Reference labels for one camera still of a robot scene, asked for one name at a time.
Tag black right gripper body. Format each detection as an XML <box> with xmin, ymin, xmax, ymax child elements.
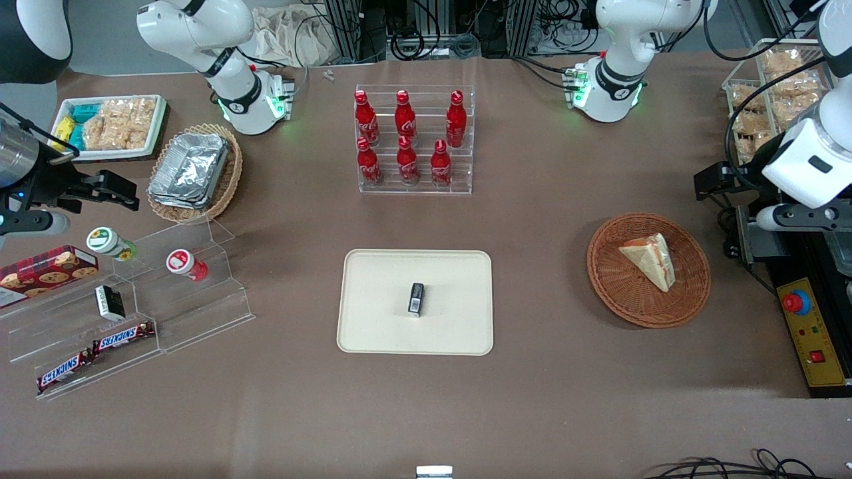
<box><xmin>12</xmin><ymin>144</ymin><xmax>85</xmax><ymax>209</ymax></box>

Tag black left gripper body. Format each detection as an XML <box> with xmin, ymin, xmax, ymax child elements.
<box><xmin>732</xmin><ymin>148</ymin><xmax>783</xmax><ymax>200</ymax></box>

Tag triangle sandwich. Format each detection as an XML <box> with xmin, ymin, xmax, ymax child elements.
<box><xmin>618</xmin><ymin>232</ymin><xmax>677</xmax><ymax>293</ymax></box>

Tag white plastic snack tray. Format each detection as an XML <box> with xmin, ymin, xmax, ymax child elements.
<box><xmin>50</xmin><ymin>94</ymin><xmax>168</xmax><ymax>163</ymax></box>

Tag light oval wicker basket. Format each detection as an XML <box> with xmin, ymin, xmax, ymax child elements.
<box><xmin>146</xmin><ymin>122</ymin><xmax>244</xmax><ymax>226</ymax></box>

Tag brown round wicker basket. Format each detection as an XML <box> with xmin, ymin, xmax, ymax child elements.
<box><xmin>586</xmin><ymin>212</ymin><xmax>712</xmax><ymax>329</ymax></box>

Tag beige rectangular tray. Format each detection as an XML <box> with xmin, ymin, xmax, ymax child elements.
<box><xmin>336</xmin><ymin>249</ymin><xmax>495</xmax><ymax>357</ymax></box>

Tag green lidded drink bottle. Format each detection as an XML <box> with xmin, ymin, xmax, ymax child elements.
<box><xmin>86</xmin><ymin>226</ymin><xmax>139</xmax><ymax>262</ymax></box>

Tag bagged fried snack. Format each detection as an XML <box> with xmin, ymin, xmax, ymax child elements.
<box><xmin>761</xmin><ymin>49</ymin><xmax>823</xmax><ymax>79</ymax></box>
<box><xmin>765</xmin><ymin>76</ymin><xmax>831</xmax><ymax>130</ymax></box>
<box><xmin>731</xmin><ymin>109</ymin><xmax>778</xmax><ymax>164</ymax></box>
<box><xmin>730</xmin><ymin>82</ymin><xmax>767</xmax><ymax>112</ymax></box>

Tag bagged rice crackers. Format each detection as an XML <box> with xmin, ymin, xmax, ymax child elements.
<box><xmin>83</xmin><ymin>97</ymin><xmax>158</xmax><ymax>152</ymax></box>

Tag stacked aluminium foil trays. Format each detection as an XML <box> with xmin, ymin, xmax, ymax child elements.
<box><xmin>147</xmin><ymin>132</ymin><xmax>231</xmax><ymax>212</ymax></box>

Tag red cookie box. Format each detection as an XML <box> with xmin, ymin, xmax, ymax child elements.
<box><xmin>0</xmin><ymin>244</ymin><xmax>100</xmax><ymax>309</ymax></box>

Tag black and white small box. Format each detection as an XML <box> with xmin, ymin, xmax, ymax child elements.
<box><xmin>94</xmin><ymin>284</ymin><xmax>126</xmax><ymax>322</ymax></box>

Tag red lidded drink bottle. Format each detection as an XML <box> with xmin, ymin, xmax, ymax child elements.
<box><xmin>165</xmin><ymin>248</ymin><xmax>210</xmax><ymax>283</ymax></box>

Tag clear plastic container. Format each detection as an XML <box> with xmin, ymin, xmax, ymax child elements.
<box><xmin>827</xmin><ymin>229</ymin><xmax>852</xmax><ymax>277</ymax></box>

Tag Snickers chocolate bar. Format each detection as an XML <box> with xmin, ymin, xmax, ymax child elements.
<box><xmin>91</xmin><ymin>320</ymin><xmax>156</xmax><ymax>354</ymax></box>
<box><xmin>36</xmin><ymin>349</ymin><xmax>97</xmax><ymax>394</ymax></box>

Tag clear acrylic step shelf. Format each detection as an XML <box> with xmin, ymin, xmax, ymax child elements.
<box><xmin>112</xmin><ymin>216</ymin><xmax>256</xmax><ymax>355</ymax></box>
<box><xmin>0</xmin><ymin>265</ymin><xmax>164</xmax><ymax>402</ymax></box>

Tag yellow emergency stop box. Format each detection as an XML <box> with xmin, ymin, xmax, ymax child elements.
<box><xmin>776</xmin><ymin>276</ymin><xmax>849</xmax><ymax>389</ymax></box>

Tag beige cloth bag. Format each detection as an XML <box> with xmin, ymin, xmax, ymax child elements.
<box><xmin>249</xmin><ymin>4</ymin><xmax>337</xmax><ymax>68</ymax></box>

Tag clear acrylic bottle rack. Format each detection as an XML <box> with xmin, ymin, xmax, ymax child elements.
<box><xmin>354</xmin><ymin>84</ymin><xmax>477</xmax><ymax>196</ymax></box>

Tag red cola bottle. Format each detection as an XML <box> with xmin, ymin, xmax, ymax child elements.
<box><xmin>394</xmin><ymin>90</ymin><xmax>418</xmax><ymax>144</ymax></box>
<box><xmin>445</xmin><ymin>90</ymin><xmax>469</xmax><ymax>149</ymax></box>
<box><xmin>429</xmin><ymin>139</ymin><xmax>454</xmax><ymax>189</ymax></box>
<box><xmin>356</xmin><ymin>136</ymin><xmax>383</xmax><ymax>188</ymax></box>
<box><xmin>396</xmin><ymin>135</ymin><xmax>421</xmax><ymax>186</ymax></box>
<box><xmin>354</xmin><ymin>90</ymin><xmax>381</xmax><ymax>148</ymax></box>

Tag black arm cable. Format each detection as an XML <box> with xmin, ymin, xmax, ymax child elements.
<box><xmin>702</xmin><ymin>0</ymin><xmax>833</xmax><ymax>177</ymax></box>

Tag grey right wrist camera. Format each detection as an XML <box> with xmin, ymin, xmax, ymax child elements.
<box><xmin>0</xmin><ymin>210</ymin><xmax>71</xmax><ymax>238</ymax></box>

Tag grey metal bracket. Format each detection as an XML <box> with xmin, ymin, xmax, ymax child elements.
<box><xmin>735</xmin><ymin>204</ymin><xmax>794</xmax><ymax>266</ymax></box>

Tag white wire snack basket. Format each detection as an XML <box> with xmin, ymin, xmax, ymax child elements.
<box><xmin>722</xmin><ymin>38</ymin><xmax>841</xmax><ymax>168</ymax></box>

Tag aluminium frame post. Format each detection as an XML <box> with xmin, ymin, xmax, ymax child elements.
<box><xmin>509</xmin><ymin>0</ymin><xmax>540</xmax><ymax>58</ymax></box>
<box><xmin>323</xmin><ymin>0</ymin><xmax>364</xmax><ymax>65</ymax></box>

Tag black floor cables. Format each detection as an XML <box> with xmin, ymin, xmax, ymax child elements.
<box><xmin>641</xmin><ymin>448</ymin><xmax>852</xmax><ymax>479</ymax></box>

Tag coiled black cable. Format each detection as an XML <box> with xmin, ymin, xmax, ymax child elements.
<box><xmin>389</xmin><ymin>25</ymin><xmax>427</xmax><ymax>62</ymax></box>

